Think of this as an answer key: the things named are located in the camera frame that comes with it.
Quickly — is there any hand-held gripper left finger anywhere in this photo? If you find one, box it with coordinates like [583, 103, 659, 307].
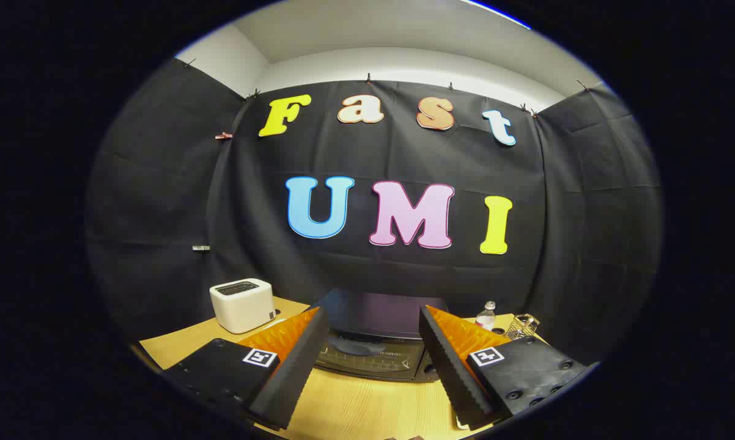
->
[160, 306, 331, 431]

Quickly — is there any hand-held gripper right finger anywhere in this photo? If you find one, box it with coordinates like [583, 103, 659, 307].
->
[418, 304, 589, 431]

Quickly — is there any black toaster oven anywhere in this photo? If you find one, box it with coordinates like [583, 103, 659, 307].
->
[309, 288, 451, 383]

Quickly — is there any white pop-up toaster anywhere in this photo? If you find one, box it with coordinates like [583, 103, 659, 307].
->
[209, 278, 276, 334]

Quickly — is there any clear plastic bottle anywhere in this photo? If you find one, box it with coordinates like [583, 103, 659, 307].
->
[475, 301, 497, 332]

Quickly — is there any wire mesh holder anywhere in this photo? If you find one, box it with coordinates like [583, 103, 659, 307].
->
[506, 313, 541, 340]

